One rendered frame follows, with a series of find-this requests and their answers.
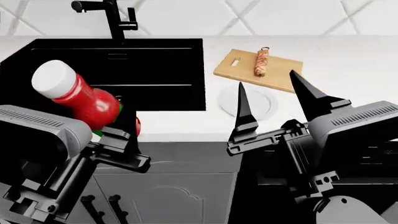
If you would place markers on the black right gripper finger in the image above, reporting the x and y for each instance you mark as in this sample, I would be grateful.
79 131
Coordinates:
245 116
306 93

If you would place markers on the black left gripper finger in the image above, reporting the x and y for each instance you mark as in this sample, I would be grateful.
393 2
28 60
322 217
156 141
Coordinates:
130 137

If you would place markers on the red ketchup bottle white cap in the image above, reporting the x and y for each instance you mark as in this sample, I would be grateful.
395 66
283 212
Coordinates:
90 100

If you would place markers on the white round plate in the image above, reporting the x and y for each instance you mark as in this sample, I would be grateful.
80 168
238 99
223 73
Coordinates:
265 105

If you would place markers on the wooden cutting board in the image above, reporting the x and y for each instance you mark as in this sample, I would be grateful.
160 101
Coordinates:
280 74

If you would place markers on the dark grey plain cabinet front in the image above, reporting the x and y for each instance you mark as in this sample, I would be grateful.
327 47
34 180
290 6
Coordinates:
264 182

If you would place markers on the grey panelled cabinet door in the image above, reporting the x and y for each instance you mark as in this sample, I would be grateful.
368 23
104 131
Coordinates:
174 198

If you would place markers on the black kitchen sink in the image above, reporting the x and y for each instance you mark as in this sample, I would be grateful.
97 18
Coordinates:
140 70

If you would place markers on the black kitchen faucet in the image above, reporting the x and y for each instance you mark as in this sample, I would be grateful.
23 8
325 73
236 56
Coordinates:
117 21

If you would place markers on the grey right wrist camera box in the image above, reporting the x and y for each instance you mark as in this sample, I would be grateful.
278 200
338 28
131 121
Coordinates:
357 126

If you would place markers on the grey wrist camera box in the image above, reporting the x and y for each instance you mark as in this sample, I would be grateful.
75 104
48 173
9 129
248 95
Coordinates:
357 126
34 133

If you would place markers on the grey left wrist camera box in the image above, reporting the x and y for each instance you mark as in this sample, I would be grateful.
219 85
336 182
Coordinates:
34 133

